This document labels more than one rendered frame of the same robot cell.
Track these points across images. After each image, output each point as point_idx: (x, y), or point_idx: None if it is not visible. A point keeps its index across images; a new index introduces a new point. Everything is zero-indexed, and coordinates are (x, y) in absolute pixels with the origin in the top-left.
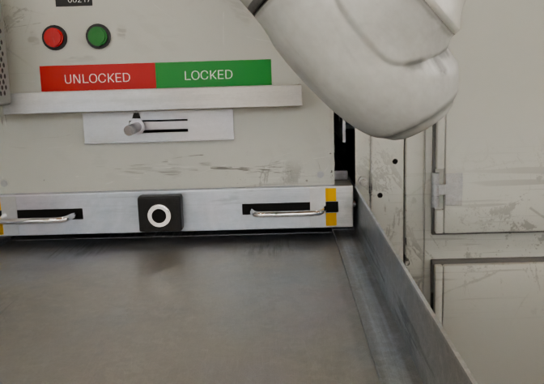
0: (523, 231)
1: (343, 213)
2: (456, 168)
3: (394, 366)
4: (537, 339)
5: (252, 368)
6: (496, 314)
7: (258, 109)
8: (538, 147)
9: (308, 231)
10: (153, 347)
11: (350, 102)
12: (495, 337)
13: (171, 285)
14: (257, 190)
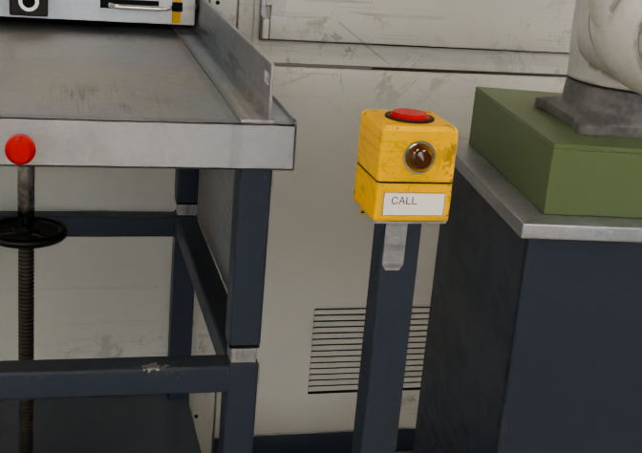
0: (332, 41)
1: (186, 12)
2: None
3: (223, 80)
4: (338, 133)
5: (135, 78)
6: (308, 111)
7: None
8: None
9: (153, 30)
10: (63, 70)
11: None
12: (305, 130)
13: (53, 48)
14: None
